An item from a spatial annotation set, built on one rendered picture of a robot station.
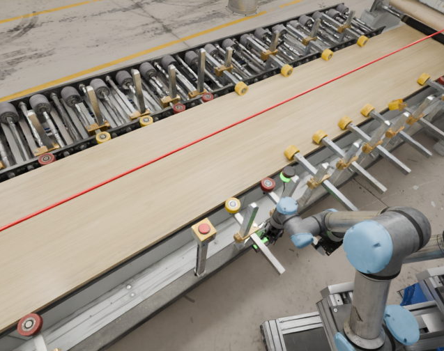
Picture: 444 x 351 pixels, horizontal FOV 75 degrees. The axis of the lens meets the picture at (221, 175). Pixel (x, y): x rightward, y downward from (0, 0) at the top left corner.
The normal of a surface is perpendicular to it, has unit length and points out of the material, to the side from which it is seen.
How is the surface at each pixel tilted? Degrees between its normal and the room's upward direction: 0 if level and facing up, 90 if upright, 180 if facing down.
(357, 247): 83
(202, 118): 0
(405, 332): 7
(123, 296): 0
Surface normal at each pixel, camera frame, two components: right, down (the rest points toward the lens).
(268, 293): 0.09, -0.58
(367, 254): -0.92, 0.16
